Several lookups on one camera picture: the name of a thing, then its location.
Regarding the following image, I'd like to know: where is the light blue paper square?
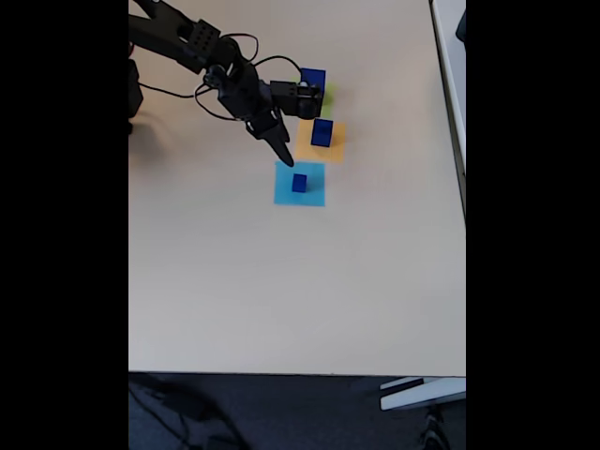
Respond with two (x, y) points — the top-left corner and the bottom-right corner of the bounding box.
(273, 159), (326, 208)

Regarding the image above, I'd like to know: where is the orange paper square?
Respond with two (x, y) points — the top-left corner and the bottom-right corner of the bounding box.
(292, 116), (347, 164)

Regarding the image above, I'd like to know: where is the green paper square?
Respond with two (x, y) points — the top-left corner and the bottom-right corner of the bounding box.
(286, 77), (338, 119)

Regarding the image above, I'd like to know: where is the medium blue cube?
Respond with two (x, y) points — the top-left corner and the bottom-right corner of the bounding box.
(310, 117), (335, 148)

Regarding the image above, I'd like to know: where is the large blue cube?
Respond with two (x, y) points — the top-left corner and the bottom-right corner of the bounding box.
(298, 67), (327, 107)

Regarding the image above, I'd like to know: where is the white table foot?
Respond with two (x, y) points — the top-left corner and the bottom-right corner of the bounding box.
(378, 376), (467, 413)

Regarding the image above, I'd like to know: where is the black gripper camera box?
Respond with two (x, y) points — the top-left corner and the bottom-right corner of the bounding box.
(268, 79), (325, 122)

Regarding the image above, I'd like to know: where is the red black motor wire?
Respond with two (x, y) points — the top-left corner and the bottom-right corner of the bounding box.
(219, 32), (260, 65)

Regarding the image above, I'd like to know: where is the black camera cable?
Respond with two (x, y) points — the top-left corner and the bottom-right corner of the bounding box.
(138, 54), (304, 122)

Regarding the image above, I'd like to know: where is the black floor cable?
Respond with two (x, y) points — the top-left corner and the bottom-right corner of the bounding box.
(128, 374), (245, 450)

